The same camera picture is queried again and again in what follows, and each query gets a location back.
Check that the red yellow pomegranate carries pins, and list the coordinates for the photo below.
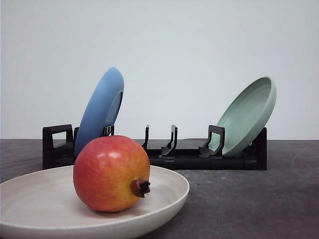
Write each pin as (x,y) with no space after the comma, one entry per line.
(111,172)

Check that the white plate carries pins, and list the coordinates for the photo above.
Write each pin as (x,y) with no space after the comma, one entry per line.
(45,204)

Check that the blue plate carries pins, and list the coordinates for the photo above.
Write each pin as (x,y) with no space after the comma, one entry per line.
(101,109)

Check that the green plate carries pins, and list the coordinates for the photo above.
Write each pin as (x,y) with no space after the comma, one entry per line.
(245,115)

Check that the black plate rack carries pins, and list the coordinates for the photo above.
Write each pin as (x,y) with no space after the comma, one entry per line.
(58,150)

